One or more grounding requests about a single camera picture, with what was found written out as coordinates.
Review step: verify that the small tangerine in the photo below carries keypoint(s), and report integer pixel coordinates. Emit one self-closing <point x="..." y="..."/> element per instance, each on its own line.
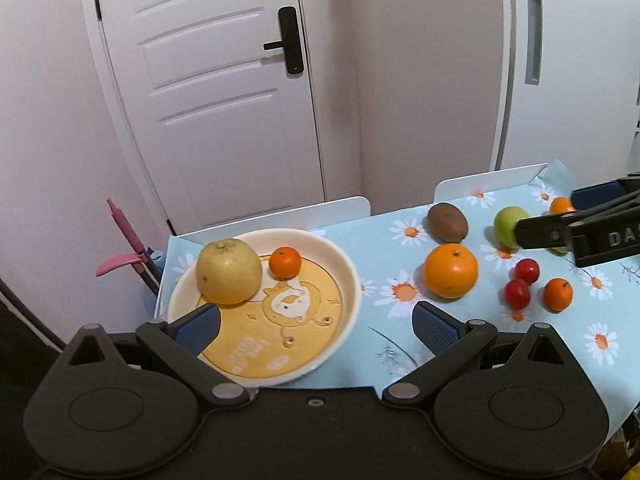
<point x="560" y="206"/>
<point x="285" y="262"/>
<point x="557" y="294"/>

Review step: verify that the cream bowl with yellow print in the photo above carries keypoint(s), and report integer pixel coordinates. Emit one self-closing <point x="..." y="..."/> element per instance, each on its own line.
<point x="300" y="330"/>

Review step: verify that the white panelled door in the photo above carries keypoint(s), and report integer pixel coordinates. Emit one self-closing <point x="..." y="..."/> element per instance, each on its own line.
<point x="210" y="90"/>

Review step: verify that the brown kiwi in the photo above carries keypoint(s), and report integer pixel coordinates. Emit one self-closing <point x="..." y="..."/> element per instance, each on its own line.
<point x="447" y="223"/>

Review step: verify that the blue and white packet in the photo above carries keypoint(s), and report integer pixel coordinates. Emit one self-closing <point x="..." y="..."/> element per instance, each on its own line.
<point x="155" y="257"/>

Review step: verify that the small yellow-green fruit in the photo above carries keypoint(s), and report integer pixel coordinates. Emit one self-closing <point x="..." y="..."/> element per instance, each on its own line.
<point x="560" y="250"/>

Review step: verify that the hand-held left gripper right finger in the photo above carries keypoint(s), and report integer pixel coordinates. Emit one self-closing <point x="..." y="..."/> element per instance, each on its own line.
<point x="434" y="329"/>

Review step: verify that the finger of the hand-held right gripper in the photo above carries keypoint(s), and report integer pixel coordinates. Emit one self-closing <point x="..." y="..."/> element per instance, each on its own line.
<point x="595" y="196"/>
<point x="542" y="232"/>

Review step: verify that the green apple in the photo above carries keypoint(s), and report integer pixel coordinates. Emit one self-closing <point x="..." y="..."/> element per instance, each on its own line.
<point x="506" y="222"/>

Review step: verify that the white chair back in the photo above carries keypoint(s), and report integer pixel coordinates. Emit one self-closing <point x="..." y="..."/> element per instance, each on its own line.
<point x="490" y="177"/>
<point x="325" y="210"/>

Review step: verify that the large orange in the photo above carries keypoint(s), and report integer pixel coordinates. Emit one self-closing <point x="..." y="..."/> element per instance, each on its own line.
<point x="451" y="271"/>

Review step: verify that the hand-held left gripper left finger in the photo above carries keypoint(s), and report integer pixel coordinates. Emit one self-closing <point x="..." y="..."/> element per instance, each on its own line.
<point x="200" y="332"/>

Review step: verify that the yellow apple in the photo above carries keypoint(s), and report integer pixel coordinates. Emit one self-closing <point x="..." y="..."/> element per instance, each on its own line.
<point x="228" y="272"/>

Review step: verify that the small red fruit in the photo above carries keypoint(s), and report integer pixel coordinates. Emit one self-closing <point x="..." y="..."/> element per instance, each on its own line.
<point x="527" y="270"/>
<point x="517" y="293"/>

